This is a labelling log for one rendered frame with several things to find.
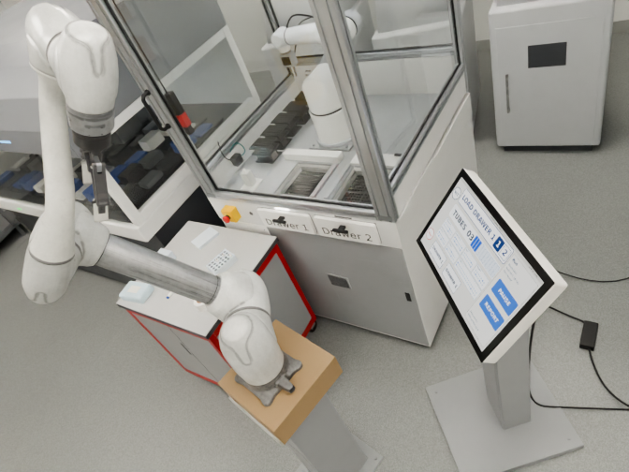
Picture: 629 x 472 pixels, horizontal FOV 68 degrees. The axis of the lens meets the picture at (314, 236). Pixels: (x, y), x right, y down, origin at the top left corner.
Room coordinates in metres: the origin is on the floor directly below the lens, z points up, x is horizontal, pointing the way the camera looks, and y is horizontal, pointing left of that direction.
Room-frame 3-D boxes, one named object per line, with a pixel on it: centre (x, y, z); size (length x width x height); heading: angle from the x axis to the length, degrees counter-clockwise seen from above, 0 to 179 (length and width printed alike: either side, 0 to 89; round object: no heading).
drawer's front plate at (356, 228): (1.46, -0.13, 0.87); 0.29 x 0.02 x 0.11; 44
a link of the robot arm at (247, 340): (0.98, 0.33, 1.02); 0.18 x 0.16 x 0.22; 174
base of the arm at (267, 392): (0.95, 0.32, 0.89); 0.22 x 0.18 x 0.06; 31
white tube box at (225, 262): (1.71, 0.45, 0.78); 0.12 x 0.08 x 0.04; 118
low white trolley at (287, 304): (1.77, 0.59, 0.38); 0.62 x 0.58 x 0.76; 44
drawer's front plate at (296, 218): (1.68, 0.09, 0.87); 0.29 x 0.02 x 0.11; 44
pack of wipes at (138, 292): (1.77, 0.89, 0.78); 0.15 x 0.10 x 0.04; 50
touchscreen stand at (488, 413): (0.88, -0.41, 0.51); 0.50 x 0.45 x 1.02; 84
